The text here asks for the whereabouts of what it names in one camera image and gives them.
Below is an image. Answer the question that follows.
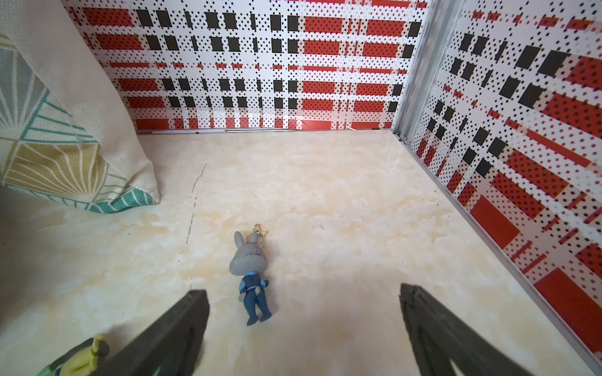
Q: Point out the grey rabbit figure keychain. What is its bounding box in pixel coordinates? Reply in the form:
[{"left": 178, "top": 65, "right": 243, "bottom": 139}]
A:
[{"left": 229, "top": 223, "right": 272, "bottom": 326}]

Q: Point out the green sloth figure keychain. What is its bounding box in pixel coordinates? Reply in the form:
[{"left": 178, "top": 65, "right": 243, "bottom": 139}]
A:
[{"left": 38, "top": 334, "right": 110, "bottom": 376}]

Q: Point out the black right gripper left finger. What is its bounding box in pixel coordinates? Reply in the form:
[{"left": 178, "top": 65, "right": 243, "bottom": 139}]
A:
[{"left": 94, "top": 290, "right": 210, "bottom": 375}]

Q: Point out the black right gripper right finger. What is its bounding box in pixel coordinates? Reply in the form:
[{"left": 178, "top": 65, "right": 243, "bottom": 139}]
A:
[{"left": 399, "top": 283, "right": 530, "bottom": 375}]

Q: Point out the fan pattern cushion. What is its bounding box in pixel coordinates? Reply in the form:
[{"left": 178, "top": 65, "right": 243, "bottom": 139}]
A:
[{"left": 1, "top": 1, "right": 160, "bottom": 214}]

